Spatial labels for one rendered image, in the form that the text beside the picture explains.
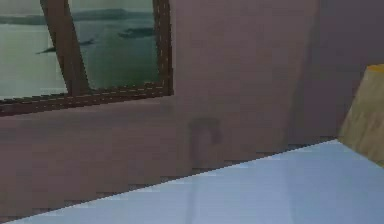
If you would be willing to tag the brown framed window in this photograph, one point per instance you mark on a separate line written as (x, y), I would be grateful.
(70, 60)

